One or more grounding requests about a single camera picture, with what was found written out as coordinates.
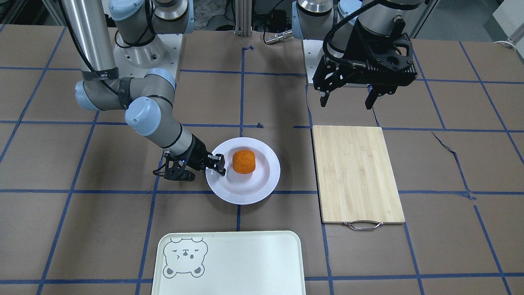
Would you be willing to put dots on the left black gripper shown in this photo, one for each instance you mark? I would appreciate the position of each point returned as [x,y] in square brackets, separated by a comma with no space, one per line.
[353,50]

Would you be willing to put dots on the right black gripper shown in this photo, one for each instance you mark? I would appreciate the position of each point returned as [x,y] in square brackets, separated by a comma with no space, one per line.
[197,152]

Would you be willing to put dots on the orange fruit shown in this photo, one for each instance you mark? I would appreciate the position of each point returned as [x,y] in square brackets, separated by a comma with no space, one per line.
[244,162]

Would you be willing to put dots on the white round plate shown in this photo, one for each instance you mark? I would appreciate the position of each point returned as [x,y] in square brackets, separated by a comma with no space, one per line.
[245,188]

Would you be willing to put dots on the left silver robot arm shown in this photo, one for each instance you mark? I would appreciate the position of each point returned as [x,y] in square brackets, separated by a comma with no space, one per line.
[333,24]

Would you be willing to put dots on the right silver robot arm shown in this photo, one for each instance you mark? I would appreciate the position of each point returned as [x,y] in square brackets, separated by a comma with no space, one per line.
[148,100]

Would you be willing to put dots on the cream bear tray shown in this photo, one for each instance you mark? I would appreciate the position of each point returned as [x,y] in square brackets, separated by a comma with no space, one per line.
[229,263]

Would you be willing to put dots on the bamboo cutting board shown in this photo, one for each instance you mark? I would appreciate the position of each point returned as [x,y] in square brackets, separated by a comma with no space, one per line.
[356,183]

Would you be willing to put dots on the silver metal connector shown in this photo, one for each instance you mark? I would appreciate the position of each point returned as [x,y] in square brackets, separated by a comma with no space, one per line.
[274,39]

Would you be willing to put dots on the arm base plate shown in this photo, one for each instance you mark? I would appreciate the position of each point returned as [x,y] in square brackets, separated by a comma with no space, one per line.
[163,52]
[312,50]

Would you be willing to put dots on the aluminium frame post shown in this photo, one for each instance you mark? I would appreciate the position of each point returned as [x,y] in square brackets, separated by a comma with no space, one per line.
[243,18]

